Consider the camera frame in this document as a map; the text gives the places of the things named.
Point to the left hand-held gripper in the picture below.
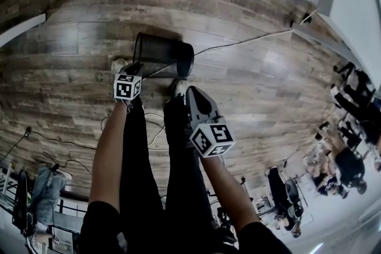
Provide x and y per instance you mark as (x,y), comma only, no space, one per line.
(126,87)

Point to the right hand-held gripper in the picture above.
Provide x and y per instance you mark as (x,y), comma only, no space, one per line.
(211,136)

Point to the black mesh waste bin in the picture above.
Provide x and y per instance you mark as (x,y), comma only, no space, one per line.
(166,53)

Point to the person's right forearm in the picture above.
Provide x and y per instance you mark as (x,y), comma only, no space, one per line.
(226,187)

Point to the person's left forearm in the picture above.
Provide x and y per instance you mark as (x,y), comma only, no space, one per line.
(104,157)

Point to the person's left shoe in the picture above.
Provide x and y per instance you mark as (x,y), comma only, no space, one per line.
(117,65)

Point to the person's shoe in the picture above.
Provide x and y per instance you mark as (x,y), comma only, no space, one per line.
(117,65)
(178,87)

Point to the person's right shoe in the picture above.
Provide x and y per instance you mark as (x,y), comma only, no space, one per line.
(178,87)

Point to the person's black trousers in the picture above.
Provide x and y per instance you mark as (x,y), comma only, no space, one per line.
(140,172)

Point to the black power adapter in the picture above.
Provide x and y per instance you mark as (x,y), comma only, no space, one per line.
(28,131)

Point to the person's black shirt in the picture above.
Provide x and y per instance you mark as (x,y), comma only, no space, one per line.
(101,226)

